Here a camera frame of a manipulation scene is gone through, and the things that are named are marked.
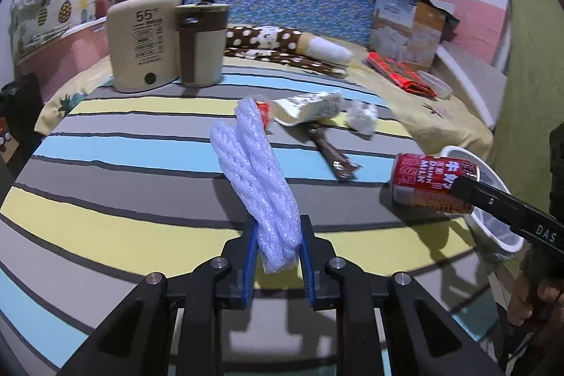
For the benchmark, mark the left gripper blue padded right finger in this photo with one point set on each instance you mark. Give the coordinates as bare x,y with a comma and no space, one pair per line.
385,323

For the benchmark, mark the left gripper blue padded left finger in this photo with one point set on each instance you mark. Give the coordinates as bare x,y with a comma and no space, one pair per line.
136,337

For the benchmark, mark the brown snack wrapper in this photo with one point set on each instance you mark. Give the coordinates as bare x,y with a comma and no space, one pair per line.
342,167

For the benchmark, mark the white tissue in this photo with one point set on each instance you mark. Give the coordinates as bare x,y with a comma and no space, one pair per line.
362,117

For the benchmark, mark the white foam net sleeve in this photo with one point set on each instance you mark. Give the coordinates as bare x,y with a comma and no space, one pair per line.
248,162

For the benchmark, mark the cream paper bag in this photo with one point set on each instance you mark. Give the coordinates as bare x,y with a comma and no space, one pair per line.
307,107

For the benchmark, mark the clear cup red wrapper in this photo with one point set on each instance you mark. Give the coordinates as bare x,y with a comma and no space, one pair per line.
265,112

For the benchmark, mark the white round trash bin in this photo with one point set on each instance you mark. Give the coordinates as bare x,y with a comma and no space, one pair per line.
493,237

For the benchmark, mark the person's right hand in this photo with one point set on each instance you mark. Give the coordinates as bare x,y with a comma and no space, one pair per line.
527,295

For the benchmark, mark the green curtain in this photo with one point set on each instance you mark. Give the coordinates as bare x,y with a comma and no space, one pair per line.
533,101

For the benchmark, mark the yellow bed sheet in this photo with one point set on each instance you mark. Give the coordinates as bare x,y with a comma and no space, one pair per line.
434,124

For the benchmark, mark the striped table cloth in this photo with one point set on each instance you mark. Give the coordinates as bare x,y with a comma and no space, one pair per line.
128,184

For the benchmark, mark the clear plastic bowl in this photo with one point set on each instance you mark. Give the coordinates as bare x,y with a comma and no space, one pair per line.
442,90

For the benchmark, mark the red plaid folded cloth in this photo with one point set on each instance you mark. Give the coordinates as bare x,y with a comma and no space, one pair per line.
400,75

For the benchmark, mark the bedding package box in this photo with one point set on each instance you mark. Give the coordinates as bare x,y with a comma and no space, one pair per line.
410,31

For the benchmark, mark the black box at left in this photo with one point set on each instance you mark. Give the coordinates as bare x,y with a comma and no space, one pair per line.
21,105

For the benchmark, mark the pink storage box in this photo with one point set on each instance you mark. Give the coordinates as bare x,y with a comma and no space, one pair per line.
62,58

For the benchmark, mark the brown polka dot pillow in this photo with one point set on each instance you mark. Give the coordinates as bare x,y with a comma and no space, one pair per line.
287,46

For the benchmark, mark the cream brown lidded mug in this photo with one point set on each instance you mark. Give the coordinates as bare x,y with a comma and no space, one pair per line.
202,36

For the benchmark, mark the cream electric kettle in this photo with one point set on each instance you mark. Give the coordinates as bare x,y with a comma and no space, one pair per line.
142,43

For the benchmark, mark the pineapple print pillow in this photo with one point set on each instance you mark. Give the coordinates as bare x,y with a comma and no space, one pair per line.
36,22

